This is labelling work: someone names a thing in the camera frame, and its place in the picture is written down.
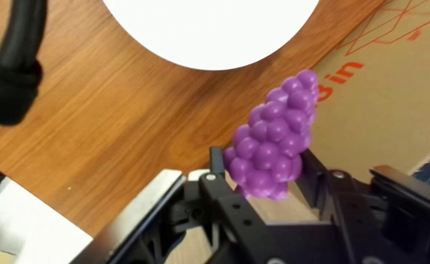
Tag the white plastic bowl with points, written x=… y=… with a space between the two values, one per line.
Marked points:
x=209 y=30

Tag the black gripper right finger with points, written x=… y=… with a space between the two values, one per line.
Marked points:
x=370 y=215

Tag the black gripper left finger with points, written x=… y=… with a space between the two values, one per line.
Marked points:
x=230 y=215

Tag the purple toy grape bunch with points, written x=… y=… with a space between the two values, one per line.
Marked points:
x=274 y=142

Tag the brown printed cardboard panel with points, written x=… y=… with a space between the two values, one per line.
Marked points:
x=391 y=98

